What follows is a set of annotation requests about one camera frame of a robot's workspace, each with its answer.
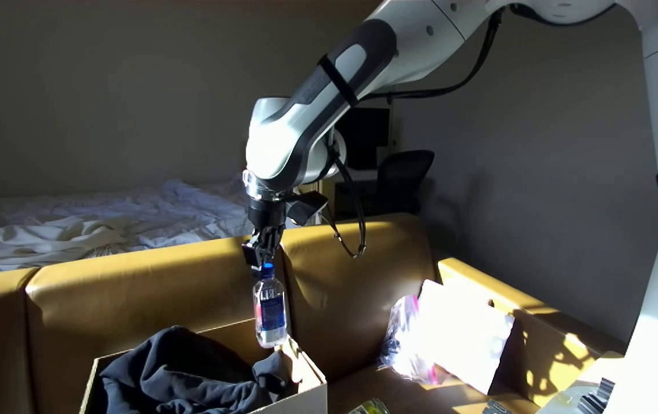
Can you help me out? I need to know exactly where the crumpled plastic bag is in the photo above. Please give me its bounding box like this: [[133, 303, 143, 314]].
[[376, 295, 448, 387]]

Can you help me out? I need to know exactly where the clear bottle blue cap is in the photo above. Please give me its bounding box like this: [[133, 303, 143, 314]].
[[253, 263, 288, 351]]

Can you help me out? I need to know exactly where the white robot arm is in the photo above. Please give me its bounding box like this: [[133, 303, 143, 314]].
[[246, 0, 658, 414]]

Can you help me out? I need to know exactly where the bed with white sheets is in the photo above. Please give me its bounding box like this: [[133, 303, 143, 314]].
[[0, 180, 250, 271]]

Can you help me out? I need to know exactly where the tan leather sofa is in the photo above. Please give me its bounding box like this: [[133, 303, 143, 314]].
[[0, 213, 631, 414]]

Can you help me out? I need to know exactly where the dark blue clothing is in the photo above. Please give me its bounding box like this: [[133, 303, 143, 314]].
[[98, 328, 296, 414]]

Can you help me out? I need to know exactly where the black office chair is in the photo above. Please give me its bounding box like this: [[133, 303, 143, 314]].
[[375, 150, 435, 215]]

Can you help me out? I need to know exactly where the white cardboard box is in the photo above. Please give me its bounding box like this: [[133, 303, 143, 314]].
[[78, 321, 327, 414]]

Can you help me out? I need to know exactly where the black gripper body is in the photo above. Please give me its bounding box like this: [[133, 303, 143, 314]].
[[241, 198, 286, 264]]

